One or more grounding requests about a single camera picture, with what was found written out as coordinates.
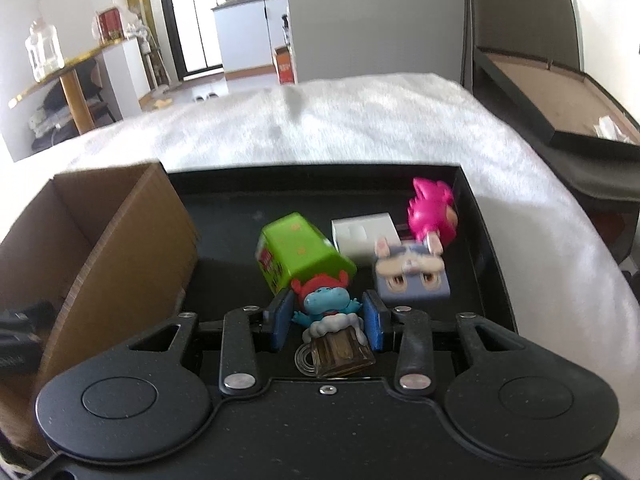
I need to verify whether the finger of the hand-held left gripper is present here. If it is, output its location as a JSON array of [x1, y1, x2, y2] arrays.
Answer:
[[0, 301, 57, 376]]

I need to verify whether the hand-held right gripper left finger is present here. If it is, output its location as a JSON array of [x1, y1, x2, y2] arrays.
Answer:
[[114, 290, 296, 392]]

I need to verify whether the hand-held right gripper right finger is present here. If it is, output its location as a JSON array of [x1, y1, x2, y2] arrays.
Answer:
[[362, 290, 526, 393]]

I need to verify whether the blue figurine with beer mug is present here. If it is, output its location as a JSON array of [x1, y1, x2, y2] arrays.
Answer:
[[291, 269, 377, 378]]

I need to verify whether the grey bulldog cube toy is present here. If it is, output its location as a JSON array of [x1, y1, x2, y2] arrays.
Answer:
[[374, 240, 452, 302]]

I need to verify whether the green toy box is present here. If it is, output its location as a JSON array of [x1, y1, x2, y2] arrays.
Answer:
[[256, 212, 358, 295]]

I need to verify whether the white charger block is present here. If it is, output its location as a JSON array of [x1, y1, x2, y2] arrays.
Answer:
[[331, 212, 401, 256]]

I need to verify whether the black plastic tray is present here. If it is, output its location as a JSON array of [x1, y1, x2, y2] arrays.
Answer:
[[162, 162, 518, 356]]

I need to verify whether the pink haired doll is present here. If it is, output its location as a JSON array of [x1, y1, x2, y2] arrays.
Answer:
[[407, 176, 458, 256]]

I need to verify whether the brown cardboard box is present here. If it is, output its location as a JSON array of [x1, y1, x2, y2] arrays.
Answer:
[[0, 161, 201, 461]]

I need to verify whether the white fluffy blanket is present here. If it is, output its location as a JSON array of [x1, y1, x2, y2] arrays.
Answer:
[[0, 72, 640, 341]]

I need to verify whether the white power strip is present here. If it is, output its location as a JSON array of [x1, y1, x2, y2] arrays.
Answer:
[[30, 110, 76, 133]]

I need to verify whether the round gold table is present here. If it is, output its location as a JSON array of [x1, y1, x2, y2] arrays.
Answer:
[[7, 42, 126, 133]]

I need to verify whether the orange cardboard box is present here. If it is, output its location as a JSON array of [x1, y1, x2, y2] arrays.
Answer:
[[273, 46, 297, 85]]

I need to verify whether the black chair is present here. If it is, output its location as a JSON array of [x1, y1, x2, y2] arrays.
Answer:
[[32, 57, 118, 151]]

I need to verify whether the clear glass jar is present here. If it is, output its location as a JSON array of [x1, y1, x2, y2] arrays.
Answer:
[[25, 17, 66, 83]]

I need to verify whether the white kitchen cabinet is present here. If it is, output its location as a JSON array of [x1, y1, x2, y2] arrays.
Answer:
[[212, 0, 291, 73]]

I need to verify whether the white crumpled paper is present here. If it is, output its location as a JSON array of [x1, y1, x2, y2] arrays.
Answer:
[[594, 116, 627, 139]]

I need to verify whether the black framed glass door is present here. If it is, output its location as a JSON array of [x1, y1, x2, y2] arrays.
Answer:
[[155, 0, 223, 78]]

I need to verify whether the red canister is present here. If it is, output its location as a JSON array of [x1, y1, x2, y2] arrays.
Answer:
[[96, 7, 125, 43]]

